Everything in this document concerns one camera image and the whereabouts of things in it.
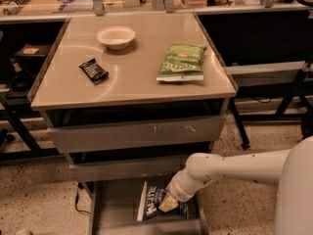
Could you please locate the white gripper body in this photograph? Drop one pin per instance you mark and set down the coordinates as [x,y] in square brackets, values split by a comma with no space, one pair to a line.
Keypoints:
[178,192]

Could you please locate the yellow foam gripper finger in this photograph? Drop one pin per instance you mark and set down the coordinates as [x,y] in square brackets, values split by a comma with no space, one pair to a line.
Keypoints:
[169,203]

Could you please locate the blue chip bag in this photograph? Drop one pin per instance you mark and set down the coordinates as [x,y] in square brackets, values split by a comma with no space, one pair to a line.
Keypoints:
[151,197]

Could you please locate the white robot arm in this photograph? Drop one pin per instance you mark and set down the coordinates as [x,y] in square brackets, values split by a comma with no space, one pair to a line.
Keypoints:
[291,170]

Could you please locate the grey middle drawer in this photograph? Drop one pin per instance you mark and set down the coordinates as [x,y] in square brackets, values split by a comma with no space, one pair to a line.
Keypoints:
[123,169]

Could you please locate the grey open bottom drawer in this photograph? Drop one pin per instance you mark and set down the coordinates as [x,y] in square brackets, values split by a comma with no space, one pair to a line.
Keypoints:
[115,207]

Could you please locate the grey top drawer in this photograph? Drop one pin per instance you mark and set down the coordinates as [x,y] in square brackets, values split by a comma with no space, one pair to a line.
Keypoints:
[136,134]

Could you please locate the grey drawer cabinet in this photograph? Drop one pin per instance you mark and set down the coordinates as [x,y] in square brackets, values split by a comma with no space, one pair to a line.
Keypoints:
[65,96]

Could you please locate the green chip bag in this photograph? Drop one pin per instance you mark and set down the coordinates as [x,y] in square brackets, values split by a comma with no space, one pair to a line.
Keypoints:
[181,63]

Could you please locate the black snack bar wrapper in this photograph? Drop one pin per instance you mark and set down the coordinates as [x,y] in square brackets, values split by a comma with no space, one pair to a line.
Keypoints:
[93,71]

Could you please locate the white paper bowl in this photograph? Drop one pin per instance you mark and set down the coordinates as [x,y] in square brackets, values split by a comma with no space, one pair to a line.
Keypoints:
[116,37]

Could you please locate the black box on shelf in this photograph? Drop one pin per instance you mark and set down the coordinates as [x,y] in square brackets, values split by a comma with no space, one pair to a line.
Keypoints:
[32,57]

